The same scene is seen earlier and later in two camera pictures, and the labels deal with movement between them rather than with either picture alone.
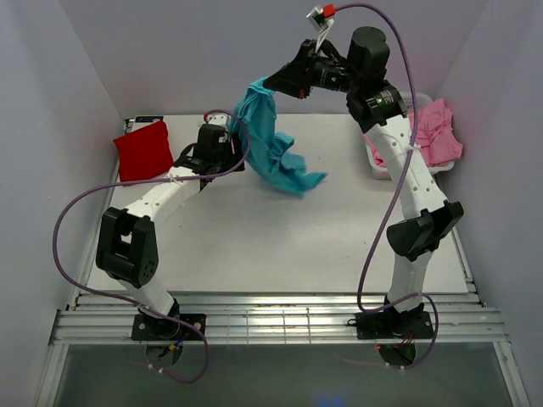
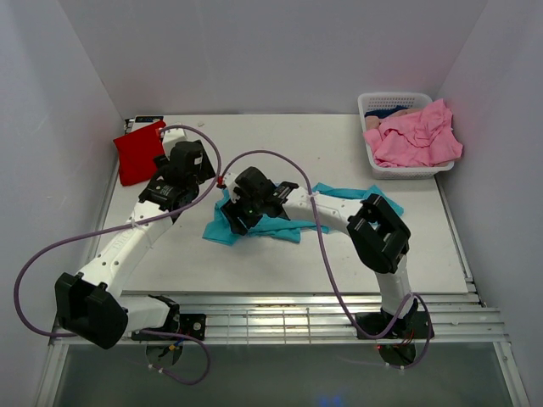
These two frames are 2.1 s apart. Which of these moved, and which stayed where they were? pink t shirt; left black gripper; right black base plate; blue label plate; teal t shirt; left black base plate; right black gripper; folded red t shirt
Moved: teal t shirt; left black gripper; right black gripper
Stayed: pink t shirt; right black base plate; folded red t shirt; blue label plate; left black base plate
